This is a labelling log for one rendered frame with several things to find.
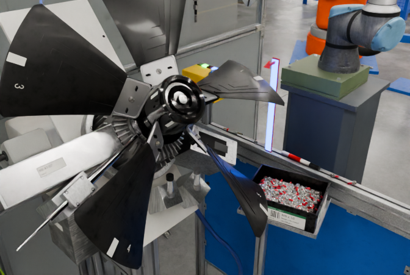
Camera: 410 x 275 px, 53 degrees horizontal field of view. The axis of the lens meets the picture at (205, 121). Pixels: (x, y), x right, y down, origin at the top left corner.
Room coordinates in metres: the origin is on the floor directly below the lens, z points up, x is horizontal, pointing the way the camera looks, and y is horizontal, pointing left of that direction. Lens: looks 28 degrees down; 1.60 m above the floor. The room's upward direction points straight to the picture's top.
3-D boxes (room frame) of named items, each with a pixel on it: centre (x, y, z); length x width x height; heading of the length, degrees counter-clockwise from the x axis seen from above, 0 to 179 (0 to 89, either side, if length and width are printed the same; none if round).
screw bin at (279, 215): (0.95, -0.24, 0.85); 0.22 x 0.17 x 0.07; 63
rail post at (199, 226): (1.41, 0.02, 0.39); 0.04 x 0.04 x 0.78; 47
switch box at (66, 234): (0.98, 0.42, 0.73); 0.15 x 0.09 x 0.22; 47
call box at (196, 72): (1.39, -0.01, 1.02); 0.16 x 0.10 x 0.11; 47
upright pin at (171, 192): (0.82, 0.09, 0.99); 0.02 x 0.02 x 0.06
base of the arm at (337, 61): (1.45, -0.50, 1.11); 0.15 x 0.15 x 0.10
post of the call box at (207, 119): (1.39, -0.01, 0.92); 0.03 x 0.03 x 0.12; 47
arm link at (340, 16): (1.45, -0.51, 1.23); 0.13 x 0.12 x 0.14; 31
